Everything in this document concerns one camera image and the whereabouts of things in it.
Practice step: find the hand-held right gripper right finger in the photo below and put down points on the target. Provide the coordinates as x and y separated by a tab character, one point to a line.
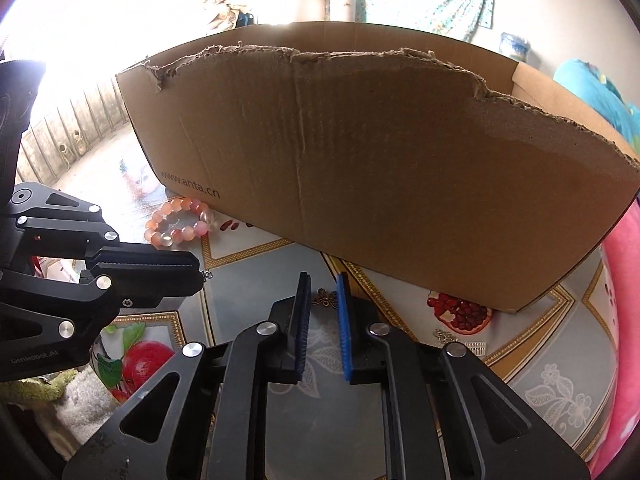
344	330

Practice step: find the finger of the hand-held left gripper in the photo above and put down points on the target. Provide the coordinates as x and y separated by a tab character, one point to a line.
140	260
150	292

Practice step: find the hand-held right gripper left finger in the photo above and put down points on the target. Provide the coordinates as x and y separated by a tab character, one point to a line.
300	330

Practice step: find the bronze butterfly charm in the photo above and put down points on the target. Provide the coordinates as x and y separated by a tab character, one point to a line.
325	300

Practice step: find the brown cardboard box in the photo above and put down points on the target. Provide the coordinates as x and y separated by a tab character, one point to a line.
375	170

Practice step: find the green fuzzy cloth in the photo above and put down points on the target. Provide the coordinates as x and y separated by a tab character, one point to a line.
35	387

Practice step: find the white fleece garment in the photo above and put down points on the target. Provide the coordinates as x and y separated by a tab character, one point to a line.
85	410

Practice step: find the silver ribbed charm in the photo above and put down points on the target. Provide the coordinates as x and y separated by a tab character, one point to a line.
475	348

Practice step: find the pair of beige shoes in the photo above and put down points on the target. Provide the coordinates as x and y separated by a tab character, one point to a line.
70	145

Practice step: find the balcony railing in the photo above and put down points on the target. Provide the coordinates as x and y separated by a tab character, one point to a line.
75	120

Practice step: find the fruit printed tablecloth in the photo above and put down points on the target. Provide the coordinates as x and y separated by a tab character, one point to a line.
550	385

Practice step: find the pile of clothes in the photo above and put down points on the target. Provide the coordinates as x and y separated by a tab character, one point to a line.
232	5

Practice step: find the pink floral blanket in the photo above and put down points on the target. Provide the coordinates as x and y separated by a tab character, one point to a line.
622	335

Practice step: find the white cylinder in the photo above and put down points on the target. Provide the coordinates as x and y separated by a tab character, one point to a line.
343	7

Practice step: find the blue water jug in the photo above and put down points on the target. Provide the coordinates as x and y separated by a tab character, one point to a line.
515	45

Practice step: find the blue patterned quilt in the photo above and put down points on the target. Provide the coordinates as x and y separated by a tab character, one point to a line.
595	95

